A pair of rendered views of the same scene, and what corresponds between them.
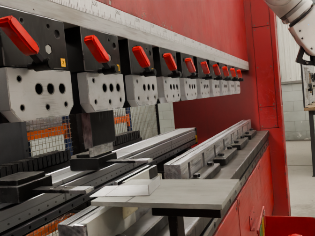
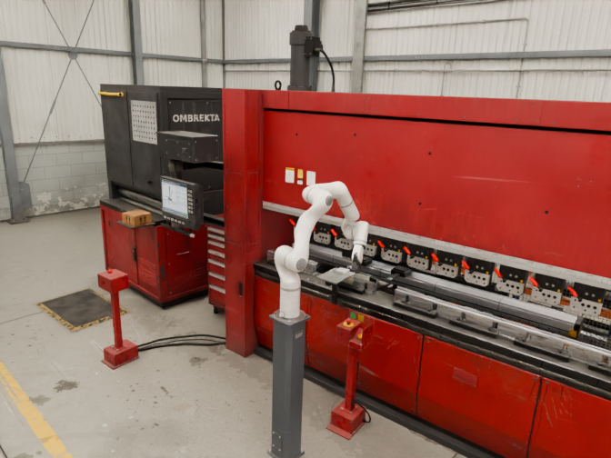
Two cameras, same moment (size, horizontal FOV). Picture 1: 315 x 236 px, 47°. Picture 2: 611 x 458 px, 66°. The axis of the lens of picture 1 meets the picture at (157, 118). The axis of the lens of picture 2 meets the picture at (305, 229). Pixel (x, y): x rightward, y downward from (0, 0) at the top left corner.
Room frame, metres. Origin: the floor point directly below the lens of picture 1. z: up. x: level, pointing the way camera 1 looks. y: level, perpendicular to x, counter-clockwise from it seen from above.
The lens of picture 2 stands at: (1.37, -3.23, 2.30)
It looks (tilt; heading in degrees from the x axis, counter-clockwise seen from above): 16 degrees down; 105
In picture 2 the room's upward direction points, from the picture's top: 2 degrees clockwise
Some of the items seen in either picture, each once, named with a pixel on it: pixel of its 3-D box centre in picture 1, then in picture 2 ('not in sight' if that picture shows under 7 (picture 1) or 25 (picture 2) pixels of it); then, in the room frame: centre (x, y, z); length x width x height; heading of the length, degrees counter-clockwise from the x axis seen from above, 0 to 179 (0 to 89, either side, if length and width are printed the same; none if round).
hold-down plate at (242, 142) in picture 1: (240, 143); (540, 349); (2.08, -0.46, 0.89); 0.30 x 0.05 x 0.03; 158
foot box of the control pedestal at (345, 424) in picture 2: not in sight; (346, 417); (0.95, -0.36, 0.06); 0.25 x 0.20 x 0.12; 69
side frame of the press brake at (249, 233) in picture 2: not in sight; (268, 222); (-0.03, 0.66, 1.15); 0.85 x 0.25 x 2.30; 68
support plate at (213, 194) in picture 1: (168, 192); (335, 275); (0.74, -0.01, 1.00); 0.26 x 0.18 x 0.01; 68
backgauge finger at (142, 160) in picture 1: (113, 158); (396, 273); (1.17, 0.15, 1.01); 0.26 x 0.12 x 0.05; 68
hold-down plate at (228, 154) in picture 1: (226, 156); (473, 327); (1.71, -0.31, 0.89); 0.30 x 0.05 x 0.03; 158
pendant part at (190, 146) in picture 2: not in sight; (188, 186); (-0.55, 0.16, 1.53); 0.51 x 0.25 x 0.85; 154
